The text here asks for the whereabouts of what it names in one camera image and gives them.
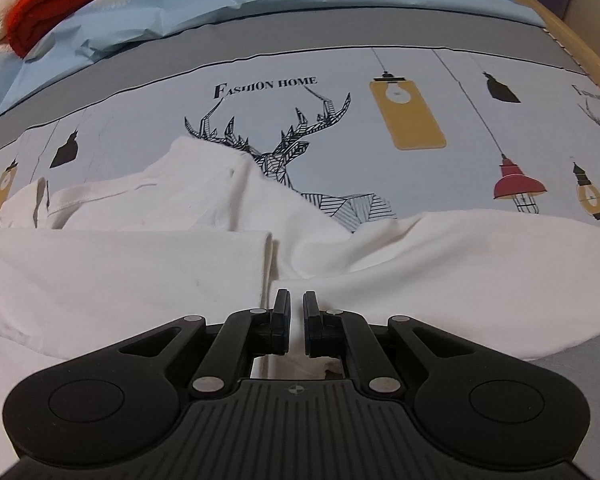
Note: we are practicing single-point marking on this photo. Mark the white t-shirt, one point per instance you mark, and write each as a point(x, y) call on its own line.
point(130, 270)

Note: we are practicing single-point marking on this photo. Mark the wooden bed frame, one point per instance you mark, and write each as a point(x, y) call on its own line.
point(570, 30)

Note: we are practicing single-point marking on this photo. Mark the grey printed bed sheet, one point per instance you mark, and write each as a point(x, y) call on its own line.
point(330, 50)

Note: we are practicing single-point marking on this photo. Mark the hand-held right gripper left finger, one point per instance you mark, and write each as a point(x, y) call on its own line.
point(280, 320)

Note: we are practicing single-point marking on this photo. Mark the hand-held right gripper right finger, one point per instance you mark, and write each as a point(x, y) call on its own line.
point(311, 320)

